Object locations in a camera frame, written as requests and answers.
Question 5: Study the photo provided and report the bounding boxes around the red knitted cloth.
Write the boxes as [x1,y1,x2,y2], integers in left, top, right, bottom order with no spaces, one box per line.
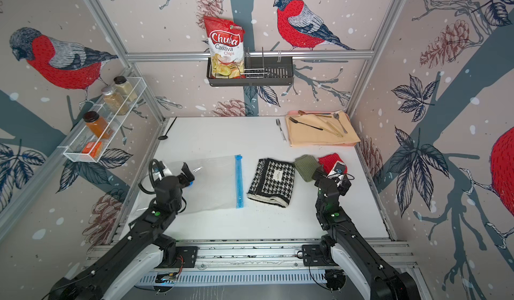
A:
[318,153,348,174]

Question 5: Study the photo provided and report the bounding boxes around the green knitted cloth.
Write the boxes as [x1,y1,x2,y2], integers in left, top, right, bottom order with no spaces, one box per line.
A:
[294,155,324,182]

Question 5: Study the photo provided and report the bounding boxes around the clear vacuum bag blue zipper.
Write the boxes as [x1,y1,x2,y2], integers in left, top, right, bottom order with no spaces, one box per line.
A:
[138,155,243,214]

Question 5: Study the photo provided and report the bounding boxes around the houndstooth black white scarf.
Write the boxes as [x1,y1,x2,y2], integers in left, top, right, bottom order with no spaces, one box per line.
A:
[247,158,295,208]

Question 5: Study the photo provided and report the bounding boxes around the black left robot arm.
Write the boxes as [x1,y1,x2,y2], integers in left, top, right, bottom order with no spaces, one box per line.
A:
[45,159,198,299]

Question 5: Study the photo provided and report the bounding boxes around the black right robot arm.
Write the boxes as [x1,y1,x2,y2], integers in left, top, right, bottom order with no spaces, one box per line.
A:
[312,167,421,299]

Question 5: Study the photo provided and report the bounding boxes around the red Chuba cassava chips bag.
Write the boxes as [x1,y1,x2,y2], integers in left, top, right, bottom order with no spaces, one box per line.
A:
[203,16,245,79]

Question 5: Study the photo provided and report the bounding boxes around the black ladle at table edge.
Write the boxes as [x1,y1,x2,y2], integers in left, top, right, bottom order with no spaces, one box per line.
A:
[158,117,177,141]

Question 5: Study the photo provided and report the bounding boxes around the gold utensil on placemat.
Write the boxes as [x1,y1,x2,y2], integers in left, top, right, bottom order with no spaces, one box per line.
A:
[325,121,344,137]

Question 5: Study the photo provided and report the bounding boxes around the beige placemat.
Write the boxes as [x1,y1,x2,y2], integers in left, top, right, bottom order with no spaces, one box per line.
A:
[285,111,361,147]

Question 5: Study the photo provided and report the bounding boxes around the silver spoon on placemat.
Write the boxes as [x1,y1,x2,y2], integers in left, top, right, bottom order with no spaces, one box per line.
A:
[333,113,348,134]

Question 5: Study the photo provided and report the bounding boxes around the copper spoon on placemat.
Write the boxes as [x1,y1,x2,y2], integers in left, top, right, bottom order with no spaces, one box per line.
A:
[298,111,333,118]

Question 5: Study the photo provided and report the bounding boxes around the pink tray under placemat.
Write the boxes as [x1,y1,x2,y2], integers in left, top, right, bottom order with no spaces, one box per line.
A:
[287,111,323,116]

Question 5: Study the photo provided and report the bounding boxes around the silver fork on table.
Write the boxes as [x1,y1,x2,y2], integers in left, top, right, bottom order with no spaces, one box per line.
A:
[275,118,287,142]

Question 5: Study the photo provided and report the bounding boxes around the small orange box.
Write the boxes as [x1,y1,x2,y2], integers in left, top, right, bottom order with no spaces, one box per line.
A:
[82,141,103,159]

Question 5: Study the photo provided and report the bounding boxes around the orange spice jar black lid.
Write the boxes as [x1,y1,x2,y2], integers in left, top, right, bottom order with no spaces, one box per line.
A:
[83,111,113,139]

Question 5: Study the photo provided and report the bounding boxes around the tan spice jar middle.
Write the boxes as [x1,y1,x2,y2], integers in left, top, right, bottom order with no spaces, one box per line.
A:
[101,86,129,115]

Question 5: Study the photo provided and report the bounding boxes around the yellow spice jar black lid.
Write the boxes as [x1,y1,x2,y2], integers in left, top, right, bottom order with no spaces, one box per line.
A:
[114,76,138,102]

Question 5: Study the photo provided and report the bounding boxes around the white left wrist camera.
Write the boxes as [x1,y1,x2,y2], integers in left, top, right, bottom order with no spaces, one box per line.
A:
[159,163,173,178]

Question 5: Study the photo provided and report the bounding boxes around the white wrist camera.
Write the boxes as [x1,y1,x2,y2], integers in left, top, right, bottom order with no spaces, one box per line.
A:
[328,161,347,178]
[159,163,173,178]

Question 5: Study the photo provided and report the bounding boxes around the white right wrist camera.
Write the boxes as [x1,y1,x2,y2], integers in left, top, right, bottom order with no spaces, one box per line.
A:
[328,161,347,178]

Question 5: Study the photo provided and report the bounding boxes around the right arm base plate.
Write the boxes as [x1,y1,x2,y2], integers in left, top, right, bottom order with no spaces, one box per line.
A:
[298,245,337,267]

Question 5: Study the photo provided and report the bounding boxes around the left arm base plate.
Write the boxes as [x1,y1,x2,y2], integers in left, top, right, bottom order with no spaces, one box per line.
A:
[158,245,199,269]

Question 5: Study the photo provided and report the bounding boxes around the clear acrylic wall shelf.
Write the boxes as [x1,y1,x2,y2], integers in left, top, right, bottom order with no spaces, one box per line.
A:
[64,76,147,163]

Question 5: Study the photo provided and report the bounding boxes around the black wall basket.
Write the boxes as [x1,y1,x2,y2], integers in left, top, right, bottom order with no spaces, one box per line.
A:
[206,56,294,87]

